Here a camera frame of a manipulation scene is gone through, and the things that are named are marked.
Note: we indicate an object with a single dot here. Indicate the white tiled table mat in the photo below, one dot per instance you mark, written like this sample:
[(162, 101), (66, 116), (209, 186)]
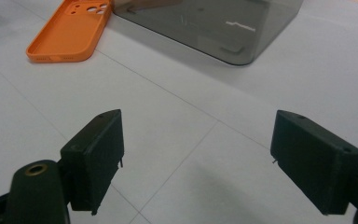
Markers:
[(199, 149)]

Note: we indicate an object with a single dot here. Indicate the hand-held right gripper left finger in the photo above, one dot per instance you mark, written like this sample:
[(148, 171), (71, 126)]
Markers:
[(90, 161)]

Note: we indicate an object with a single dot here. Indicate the grey transparent plastic box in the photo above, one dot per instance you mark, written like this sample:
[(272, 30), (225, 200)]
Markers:
[(205, 28)]

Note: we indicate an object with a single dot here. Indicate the orange phone case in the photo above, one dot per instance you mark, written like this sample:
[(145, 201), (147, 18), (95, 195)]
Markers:
[(68, 34)]

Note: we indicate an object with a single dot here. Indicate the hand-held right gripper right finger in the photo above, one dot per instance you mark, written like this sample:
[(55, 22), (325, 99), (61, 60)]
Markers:
[(313, 165)]

